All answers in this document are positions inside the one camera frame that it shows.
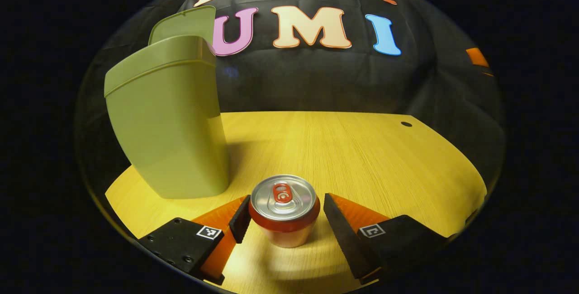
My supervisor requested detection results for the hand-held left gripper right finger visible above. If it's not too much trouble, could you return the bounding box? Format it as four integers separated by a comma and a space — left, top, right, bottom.
323, 193, 453, 285

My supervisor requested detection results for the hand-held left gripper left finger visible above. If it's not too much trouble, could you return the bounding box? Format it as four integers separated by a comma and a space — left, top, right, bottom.
137, 194, 252, 286

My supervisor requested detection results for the red pop can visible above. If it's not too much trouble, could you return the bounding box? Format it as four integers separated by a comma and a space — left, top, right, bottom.
248, 175, 321, 248

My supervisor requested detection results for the green desktop garbage bin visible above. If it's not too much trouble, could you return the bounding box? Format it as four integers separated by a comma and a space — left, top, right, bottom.
104, 5, 230, 199

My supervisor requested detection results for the wooden desktop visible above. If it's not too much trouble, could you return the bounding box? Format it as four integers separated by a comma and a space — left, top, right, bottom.
105, 111, 488, 294

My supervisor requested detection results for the black backdrop cloth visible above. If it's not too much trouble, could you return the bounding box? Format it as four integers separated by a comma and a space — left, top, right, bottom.
75, 0, 506, 181

